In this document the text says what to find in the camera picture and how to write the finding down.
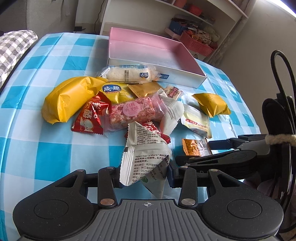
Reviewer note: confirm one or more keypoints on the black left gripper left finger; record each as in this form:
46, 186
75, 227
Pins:
105, 181

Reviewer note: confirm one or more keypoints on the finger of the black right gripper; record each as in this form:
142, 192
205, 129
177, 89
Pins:
222, 143
208, 160

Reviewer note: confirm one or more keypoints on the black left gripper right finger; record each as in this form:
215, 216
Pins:
188, 180

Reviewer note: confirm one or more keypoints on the orange white snack packet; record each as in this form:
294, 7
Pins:
198, 148

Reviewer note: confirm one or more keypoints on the pale yellow snack packet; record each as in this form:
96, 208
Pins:
196, 121

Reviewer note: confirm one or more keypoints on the small yellow snack bag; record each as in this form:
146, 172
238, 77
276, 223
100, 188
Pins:
211, 104

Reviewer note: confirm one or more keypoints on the white text snack packet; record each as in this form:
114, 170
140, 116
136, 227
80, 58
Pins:
145, 158

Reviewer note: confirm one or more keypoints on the white pleated snack packet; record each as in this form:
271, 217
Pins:
174, 111

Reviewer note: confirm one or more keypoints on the red candy packet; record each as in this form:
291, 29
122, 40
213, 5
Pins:
90, 119

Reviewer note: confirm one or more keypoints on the pink peach snack bar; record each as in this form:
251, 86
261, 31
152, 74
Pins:
140, 110

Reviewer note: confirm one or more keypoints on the large yellow snack bag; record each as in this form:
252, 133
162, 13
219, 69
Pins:
69, 96

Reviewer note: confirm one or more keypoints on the yellow blue-label snack packet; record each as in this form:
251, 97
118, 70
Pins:
117, 92

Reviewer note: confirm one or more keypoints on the blue white checkered tablecloth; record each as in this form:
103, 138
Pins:
35, 153

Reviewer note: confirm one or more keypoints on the clear cracker packet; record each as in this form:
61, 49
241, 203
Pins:
173, 92

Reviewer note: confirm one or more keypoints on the gold wafer bar packet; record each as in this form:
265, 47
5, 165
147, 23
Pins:
146, 89

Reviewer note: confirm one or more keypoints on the pink shallow cardboard box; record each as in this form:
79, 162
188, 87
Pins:
171, 58

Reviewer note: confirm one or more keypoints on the red plastic basket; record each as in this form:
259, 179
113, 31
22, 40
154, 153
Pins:
195, 46

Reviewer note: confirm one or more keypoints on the white bread roll packet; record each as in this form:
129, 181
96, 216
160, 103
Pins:
130, 73

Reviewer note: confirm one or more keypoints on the white bookshelf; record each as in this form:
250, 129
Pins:
227, 18

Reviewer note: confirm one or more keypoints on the blue storage bin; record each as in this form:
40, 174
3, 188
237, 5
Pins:
177, 27

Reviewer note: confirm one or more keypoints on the grey white checkered cushion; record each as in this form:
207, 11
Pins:
14, 45

